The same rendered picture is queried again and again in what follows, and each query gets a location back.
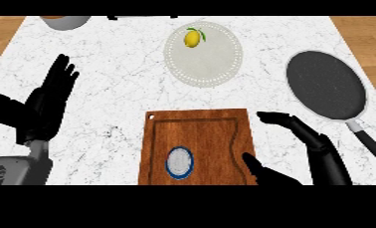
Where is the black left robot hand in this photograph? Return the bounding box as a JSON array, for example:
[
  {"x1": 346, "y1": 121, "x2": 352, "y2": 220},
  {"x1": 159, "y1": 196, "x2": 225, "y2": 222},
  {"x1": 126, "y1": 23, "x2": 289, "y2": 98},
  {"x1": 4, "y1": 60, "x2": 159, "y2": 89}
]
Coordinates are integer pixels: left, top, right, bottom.
[{"x1": 0, "y1": 53, "x2": 81, "y2": 145}]

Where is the round pale placemat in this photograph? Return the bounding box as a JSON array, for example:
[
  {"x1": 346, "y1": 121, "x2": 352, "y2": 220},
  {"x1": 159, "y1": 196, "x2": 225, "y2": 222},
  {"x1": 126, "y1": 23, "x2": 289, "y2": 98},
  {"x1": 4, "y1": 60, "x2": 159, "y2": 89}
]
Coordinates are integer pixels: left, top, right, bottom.
[{"x1": 162, "y1": 21, "x2": 244, "y2": 89}]

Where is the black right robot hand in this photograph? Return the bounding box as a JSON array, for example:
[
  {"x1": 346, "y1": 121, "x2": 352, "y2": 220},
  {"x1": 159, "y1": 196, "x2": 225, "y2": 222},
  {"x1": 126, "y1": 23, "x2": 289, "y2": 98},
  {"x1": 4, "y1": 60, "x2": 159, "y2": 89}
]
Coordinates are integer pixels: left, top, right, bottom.
[{"x1": 240, "y1": 111, "x2": 354, "y2": 186}]

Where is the grey bowl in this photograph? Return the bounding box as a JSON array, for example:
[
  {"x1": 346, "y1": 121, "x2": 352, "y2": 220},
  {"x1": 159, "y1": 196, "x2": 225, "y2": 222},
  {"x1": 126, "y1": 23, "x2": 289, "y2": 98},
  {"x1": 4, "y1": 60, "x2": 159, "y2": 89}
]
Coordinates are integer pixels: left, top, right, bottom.
[{"x1": 38, "y1": 16, "x2": 93, "y2": 32}]

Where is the dark frying pan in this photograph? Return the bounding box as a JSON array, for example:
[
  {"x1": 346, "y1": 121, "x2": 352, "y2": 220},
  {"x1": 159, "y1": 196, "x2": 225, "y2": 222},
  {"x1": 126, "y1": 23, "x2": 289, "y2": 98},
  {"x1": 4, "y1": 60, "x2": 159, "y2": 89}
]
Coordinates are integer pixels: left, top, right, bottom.
[{"x1": 284, "y1": 50, "x2": 376, "y2": 157}]

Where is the brown wooden cutting board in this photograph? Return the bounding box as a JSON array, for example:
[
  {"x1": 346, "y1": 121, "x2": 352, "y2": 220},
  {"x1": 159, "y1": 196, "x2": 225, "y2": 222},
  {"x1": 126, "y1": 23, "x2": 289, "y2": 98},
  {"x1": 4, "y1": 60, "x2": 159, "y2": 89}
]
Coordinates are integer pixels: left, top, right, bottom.
[{"x1": 137, "y1": 108, "x2": 259, "y2": 186}]

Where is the blue-rimmed can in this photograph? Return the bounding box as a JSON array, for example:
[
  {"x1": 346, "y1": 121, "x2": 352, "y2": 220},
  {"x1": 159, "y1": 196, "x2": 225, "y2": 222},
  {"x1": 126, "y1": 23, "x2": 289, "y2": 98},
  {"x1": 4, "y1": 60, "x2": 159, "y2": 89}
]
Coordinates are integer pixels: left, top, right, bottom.
[{"x1": 165, "y1": 145, "x2": 194, "y2": 180}]

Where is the yellow lemon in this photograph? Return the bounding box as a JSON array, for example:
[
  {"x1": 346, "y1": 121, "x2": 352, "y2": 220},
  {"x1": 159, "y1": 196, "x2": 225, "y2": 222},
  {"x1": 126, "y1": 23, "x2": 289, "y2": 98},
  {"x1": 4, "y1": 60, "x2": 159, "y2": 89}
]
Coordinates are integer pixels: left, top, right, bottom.
[{"x1": 183, "y1": 27, "x2": 206, "y2": 49}]

